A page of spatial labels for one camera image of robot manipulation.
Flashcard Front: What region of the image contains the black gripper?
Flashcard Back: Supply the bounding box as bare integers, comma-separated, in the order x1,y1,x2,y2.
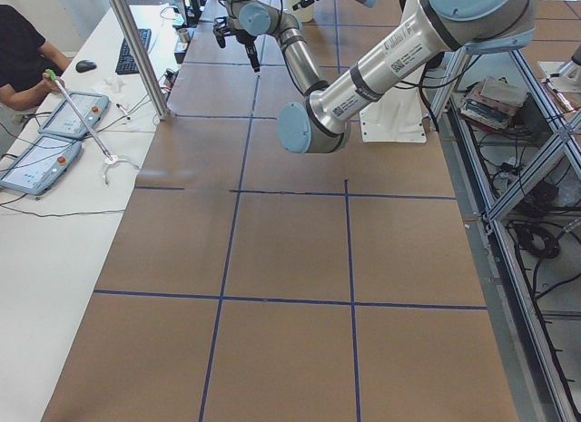
212,16,260,73

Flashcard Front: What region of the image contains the white mug with handle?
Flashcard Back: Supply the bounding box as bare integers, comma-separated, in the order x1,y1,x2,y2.
283,0,314,23

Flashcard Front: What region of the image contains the person's forearm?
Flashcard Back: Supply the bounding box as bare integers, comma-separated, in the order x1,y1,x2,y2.
0,82,51,111

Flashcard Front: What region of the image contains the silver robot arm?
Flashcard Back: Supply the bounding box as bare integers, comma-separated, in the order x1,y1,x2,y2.
277,0,537,153
212,0,330,97

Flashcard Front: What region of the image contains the small metal cup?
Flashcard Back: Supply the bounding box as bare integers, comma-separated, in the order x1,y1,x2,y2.
177,27,191,44

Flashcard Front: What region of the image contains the person's hand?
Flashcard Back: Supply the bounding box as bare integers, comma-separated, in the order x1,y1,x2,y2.
42,73,64,93

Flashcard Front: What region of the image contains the black keyboard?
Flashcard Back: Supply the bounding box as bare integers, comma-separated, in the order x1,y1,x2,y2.
114,28,153,75

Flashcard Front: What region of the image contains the black computer mouse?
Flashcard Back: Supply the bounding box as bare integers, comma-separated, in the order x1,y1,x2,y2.
75,60,97,74

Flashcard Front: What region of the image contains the upper teach pendant tablet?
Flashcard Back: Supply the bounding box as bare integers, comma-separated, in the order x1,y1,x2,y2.
39,91,110,139

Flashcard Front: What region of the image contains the teach pendant tablet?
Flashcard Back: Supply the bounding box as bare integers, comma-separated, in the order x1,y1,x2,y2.
1,134,82,196
39,91,110,139

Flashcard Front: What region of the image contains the long reacher grabber stick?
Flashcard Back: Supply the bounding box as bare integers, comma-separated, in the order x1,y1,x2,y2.
44,69,140,185

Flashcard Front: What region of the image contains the lower teach pendant tablet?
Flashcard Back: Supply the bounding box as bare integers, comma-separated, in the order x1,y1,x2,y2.
1,134,82,196

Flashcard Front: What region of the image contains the stack of books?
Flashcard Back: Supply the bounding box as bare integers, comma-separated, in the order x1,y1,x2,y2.
459,77,528,131

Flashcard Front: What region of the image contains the aluminium frame post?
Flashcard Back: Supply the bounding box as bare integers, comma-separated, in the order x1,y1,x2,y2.
108,0,169,121

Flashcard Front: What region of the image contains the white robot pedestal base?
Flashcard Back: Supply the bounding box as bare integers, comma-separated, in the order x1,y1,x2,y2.
359,83,427,143

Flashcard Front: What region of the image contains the aluminium table frame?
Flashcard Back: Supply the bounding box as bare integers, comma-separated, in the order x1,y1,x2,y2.
428,51,580,421

